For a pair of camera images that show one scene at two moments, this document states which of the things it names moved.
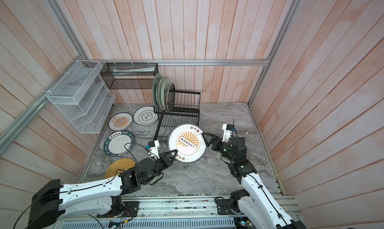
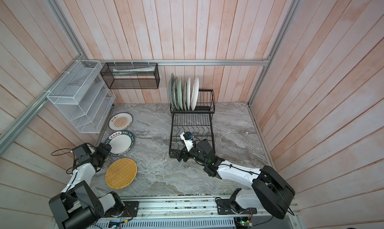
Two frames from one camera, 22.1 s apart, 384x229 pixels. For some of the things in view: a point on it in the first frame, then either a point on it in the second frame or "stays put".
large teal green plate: [155, 82] → [171, 87]
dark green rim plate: [119, 143] stays put
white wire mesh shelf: [81, 94] stays put
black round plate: [171, 97] → [184, 97]
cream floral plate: [158, 94] → [175, 93]
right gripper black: [214, 140] → [181, 153]
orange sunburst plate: [189, 140] → [188, 93]
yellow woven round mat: [119, 166] stays put
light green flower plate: [167, 85] → [179, 94]
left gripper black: [167, 159] → [104, 152]
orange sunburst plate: [120, 121] stays put
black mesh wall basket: [129, 75] stays put
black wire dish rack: [186, 111] → [198, 122]
